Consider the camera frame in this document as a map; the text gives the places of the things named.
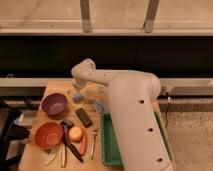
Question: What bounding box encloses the clear plastic cup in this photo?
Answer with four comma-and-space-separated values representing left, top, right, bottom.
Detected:
92, 99, 108, 113

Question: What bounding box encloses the orange carrot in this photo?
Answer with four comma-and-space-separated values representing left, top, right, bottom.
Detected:
79, 130, 87, 156

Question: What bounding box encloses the pale wooden spoon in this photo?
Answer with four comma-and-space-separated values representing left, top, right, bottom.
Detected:
44, 148, 58, 166

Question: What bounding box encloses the wooden handled knife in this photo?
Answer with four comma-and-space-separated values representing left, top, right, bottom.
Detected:
60, 143, 66, 167

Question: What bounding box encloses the silver fork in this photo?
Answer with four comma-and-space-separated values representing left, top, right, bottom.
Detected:
90, 129, 98, 159

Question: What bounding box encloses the black rectangular block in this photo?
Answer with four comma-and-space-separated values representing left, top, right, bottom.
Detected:
76, 108, 92, 127

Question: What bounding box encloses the orange bowl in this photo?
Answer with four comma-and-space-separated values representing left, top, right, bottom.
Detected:
34, 122, 63, 150

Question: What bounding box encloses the blue sponge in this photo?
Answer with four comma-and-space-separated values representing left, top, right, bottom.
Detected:
72, 92, 83, 103

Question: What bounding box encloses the purple bowl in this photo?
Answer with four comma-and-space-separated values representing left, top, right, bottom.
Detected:
41, 93, 68, 116

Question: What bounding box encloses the yellow red apple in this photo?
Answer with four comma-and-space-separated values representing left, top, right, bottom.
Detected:
69, 127, 83, 142

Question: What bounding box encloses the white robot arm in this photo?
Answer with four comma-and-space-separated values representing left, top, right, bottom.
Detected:
71, 59, 174, 171

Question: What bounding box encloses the green plastic tray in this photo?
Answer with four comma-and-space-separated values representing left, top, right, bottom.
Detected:
101, 114, 173, 171

